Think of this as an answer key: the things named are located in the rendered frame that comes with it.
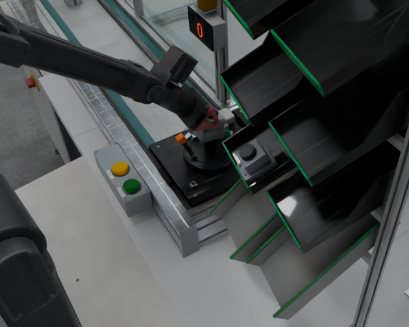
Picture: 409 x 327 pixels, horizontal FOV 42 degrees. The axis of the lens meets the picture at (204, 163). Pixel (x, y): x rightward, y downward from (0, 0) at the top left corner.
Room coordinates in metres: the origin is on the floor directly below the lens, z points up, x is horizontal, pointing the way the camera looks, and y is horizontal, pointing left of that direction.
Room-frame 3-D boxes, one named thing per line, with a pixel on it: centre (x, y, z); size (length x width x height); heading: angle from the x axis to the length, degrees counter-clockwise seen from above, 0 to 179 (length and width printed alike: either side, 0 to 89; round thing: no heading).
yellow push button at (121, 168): (0.94, 0.21, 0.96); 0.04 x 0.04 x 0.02
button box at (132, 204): (0.94, 0.21, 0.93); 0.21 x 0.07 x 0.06; 26
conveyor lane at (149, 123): (1.24, 0.09, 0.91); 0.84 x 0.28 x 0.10; 26
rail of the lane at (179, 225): (1.14, 0.24, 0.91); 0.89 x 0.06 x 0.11; 26
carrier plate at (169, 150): (0.96, -0.02, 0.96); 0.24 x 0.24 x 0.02; 26
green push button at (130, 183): (0.88, 0.18, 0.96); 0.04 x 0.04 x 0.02
